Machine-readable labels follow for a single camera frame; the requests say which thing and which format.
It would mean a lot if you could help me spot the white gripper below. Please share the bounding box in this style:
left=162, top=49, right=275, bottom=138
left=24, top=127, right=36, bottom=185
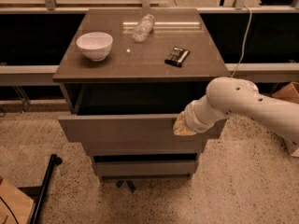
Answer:
left=173, top=99, right=219, bottom=136

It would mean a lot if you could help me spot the grey top drawer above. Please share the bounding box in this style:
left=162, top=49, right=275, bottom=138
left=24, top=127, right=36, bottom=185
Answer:
left=59, top=114, right=225, bottom=143

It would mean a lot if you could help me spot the grey drawer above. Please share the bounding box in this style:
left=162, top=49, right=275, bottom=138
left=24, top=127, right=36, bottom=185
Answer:
left=82, top=140, right=206, bottom=156
left=93, top=161, right=198, bottom=177
left=59, top=114, right=225, bottom=143

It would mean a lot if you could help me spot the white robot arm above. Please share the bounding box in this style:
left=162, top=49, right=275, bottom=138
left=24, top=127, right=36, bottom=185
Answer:
left=173, top=77, right=299, bottom=145

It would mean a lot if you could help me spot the grey bottom drawer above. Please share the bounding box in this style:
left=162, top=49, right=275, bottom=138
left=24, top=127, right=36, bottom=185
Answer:
left=93, top=161, right=198, bottom=177

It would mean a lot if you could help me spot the grey drawer cabinet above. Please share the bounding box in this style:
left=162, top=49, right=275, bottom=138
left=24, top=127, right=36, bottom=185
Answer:
left=53, top=8, right=229, bottom=180

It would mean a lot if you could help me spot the grey middle drawer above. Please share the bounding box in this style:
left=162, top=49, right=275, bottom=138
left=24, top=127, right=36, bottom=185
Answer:
left=82, top=140, right=206, bottom=156

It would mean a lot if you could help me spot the black snack packet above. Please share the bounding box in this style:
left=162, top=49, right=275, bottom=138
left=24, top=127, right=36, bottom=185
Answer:
left=164, top=47, right=191, bottom=67

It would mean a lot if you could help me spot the blue tape mark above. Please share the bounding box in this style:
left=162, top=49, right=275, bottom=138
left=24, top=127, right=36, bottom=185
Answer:
left=116, top=180, right=136, bottom=193

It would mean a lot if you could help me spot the clear plastic bottle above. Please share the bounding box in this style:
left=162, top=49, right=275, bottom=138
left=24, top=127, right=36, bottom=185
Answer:
left=133, top=14, right=155, bottom=43

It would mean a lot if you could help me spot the cardboard box right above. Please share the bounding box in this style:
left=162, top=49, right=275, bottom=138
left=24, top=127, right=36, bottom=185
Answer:
left=273, top=82, right=299, bottom=104

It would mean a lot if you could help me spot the cardboard box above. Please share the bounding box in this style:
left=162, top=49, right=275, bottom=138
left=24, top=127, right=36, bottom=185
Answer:
left=0, top=177, right=34, bottom=224
left=273, top=82, right=299, bottom=104

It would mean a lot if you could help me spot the white ceramic bowl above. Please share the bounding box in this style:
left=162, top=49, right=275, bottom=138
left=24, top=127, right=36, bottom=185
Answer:
left=76, top=32, right=113, bottom=62

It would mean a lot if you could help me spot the black metal stand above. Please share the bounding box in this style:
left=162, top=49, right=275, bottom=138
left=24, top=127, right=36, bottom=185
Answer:
left=21, top=154, right=63, bottom=224

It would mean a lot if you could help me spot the cardboard box left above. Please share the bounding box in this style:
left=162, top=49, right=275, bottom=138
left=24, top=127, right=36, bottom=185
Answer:
left=0, top=177, right=34, bottom=224

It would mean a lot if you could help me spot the white cable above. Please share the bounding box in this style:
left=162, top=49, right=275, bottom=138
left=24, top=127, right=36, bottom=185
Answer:
left=230, top=5, right=253, bottom=78

